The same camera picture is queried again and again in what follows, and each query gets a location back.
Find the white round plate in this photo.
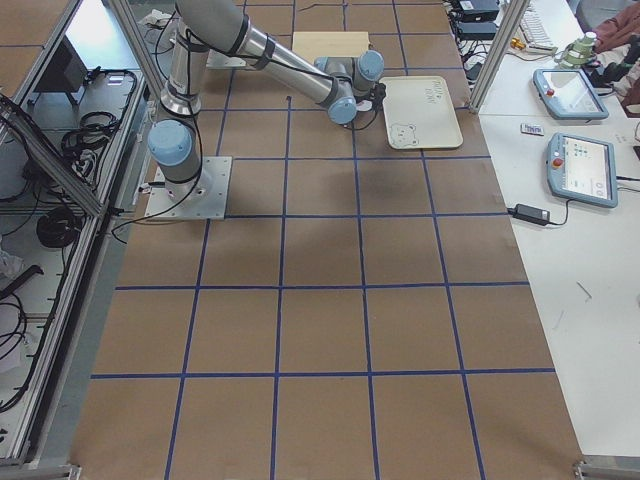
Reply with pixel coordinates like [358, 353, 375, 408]
[356, 100, 373, 112]

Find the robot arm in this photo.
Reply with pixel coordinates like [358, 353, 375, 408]
[147, 1, 386, 207]

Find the cream bear tray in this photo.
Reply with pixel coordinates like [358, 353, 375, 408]
[380, 76, 463, 150]

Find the bamboo cutting board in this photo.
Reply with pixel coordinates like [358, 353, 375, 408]
[291, 31, 370, 63]

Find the black power adapter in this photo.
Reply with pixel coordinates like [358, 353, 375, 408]
[507, 203, 550, 226]

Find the small printed card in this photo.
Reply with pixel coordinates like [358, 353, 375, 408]
[520, 123, 544, 136]

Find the near teach pendant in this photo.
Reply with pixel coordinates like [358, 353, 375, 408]
[546, 133, 618, 208]

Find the teach pendant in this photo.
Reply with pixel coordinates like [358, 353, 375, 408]
[532, 69, 609, 120]
[546, 133, 618, 208]

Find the far teach pendant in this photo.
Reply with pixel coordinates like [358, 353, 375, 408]
[532, 69, 609, 120]

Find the white keyboard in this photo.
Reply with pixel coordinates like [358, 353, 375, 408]
[519, 7, 557, 55]

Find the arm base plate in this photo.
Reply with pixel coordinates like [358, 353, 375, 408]
[206, 50, 248, 70]
[145, 156, 232, 221]

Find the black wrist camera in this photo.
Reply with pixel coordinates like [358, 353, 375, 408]
[367, 82, 386, 112]

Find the aluminium frame post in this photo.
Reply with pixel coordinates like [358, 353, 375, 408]
[468, 0, 530, 114]

